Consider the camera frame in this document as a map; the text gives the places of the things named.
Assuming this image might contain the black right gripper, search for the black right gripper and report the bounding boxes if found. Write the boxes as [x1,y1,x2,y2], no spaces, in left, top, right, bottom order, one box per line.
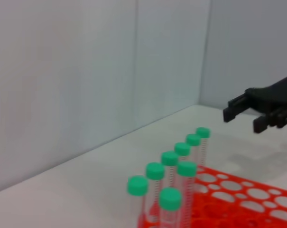
[222,73,287,133]

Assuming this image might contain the orange plastic test tube rack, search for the orange plastic test tube rack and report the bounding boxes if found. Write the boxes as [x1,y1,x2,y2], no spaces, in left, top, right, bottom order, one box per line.
[137,165,287,228]

